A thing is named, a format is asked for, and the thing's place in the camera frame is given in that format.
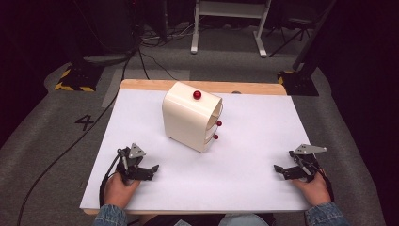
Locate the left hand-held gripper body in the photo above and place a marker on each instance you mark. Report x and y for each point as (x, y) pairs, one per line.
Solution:
(135, 157)

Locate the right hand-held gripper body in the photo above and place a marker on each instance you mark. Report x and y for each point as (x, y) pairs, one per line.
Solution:
(306, 163)

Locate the person's right hand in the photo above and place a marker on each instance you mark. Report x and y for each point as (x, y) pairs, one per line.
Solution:
(313, 191)

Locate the person's left hand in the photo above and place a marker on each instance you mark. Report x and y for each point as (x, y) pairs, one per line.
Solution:
(118, 193)

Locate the white table sheet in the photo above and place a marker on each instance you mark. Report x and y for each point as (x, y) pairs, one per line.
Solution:
(244, 175)

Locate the cream mini drawer cabinet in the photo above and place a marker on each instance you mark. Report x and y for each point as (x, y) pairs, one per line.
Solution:
(188, 121)

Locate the black yellow striped stand base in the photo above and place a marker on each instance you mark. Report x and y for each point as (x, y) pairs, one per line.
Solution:
(80, 80)
(299, 84)

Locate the wooden table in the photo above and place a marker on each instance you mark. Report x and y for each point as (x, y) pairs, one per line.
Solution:
(257, 88)

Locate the black slanted stand pole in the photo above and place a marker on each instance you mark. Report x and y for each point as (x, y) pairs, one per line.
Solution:
(313, 37)

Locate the black tripod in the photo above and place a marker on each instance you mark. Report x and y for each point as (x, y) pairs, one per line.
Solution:
(293, 29)

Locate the white desk frame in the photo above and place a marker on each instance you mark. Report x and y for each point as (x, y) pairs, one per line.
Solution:
(230, 9)

